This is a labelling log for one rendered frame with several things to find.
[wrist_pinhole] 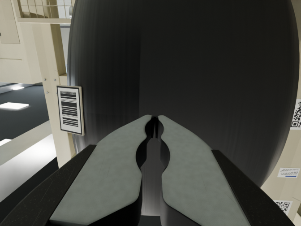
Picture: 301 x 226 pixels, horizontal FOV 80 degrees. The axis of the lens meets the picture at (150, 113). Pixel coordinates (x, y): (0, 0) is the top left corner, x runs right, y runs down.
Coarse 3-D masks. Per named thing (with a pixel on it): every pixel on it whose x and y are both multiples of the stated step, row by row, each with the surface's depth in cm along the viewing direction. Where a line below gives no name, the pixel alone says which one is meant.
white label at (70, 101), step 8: (56, 88) 23; (64, 88) 22; (72, 88) 21; (80, 88) 21; (64, 96) 22; (72, 96) 22; (80, 96) 21; (64, 104) 22; (72, 104) 22; (80, 104) 21; (64, 112) 23; (72, 112) 22; (80, 112) 22; (64, 120) 23; (72, 120) 22; (80, 120) 22; (64, 128) 23; (72, 128) 23; (80, 128) 22
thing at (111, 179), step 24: (144, 120) 11; (96, 144) 9; (120, 144) 9; (144, 144) 9; (96, 168) 8; (120, 168) 8; (72, 192) 6; (96, 192) 6; (120, 192) 7; (72, 216) 6; (96, 216) 6; (120, 216) 6
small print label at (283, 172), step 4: (280, 168) 47; (284, 168) 46; (288, 168) 46; (292, 168) 46; (296, 168) 46; (280, 172) 47; (284, 172) 47; (288, 172) 47; (292, 172) 47; (296, 172) 47; (280, 176) 47; (284, 176) 47; (288, 176) 47; (292, 176) 47; (296, 176) 47
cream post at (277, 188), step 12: (300, 0) 36; (300, 12) 36; (300, 24) 36; (300, 36) 36; (300, 48) 37; (300, 60) 37; (300, 72) 38; (300, 84) 39; (300, 96) 40; (300, 132) 43; (288, 144) 44; (300, 144) 44; (288, 156) 45; (300, 156) 45; (276, 168) 47; (300, 168) 46; (276, 180) 48; (288, 180) 48; (300, 180) 48; (276, 192) 49; (288, 192) 49; (300, 192) 49; (288, 216) 52
